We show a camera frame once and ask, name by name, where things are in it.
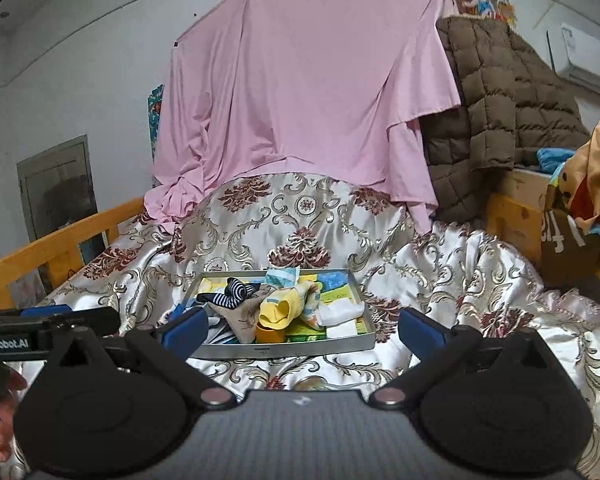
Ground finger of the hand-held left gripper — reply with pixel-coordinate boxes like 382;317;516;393
20;305;73;317
0;307;122;337

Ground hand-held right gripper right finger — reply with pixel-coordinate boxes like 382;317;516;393
369;307;548;409

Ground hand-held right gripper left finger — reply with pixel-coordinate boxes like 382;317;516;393
50;306;241;409

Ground blue white face mask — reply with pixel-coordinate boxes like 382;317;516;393
207;315;241;345

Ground beige drawstring pouch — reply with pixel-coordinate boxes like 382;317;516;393
215;285;276;345

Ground navy white striped sock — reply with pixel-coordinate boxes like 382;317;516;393
197;277;261;311

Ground pastel striped yellow sock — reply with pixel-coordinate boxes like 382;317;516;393
257;280;326;332

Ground white blue printed cloth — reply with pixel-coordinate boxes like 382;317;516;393
265;267;301;291

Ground grey metal tray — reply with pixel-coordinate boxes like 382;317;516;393
167;267;376;360

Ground person's left hand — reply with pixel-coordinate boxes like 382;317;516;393
0;367;29;461

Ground floral satin blanket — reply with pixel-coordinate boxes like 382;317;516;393
0;172;600;480

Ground light blue garment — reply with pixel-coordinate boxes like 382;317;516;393
537;147;576;173

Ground brown quilted jacket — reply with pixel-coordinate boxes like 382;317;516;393
420;15;593;226

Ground pink bed sheet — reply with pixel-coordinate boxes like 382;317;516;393
150;0;463;236

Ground white air conditioner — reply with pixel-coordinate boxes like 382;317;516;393
560;22;600;98

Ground wooden bed rail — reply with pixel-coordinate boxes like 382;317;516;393
0;197;146;311

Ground grey wall hatch door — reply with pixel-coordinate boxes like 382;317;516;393
16;134;98;261

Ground wooden bed frame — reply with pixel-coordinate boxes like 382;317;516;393
485;167;600;306

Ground blue patterned wall poster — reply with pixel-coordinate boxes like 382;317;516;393
147;85;165;161

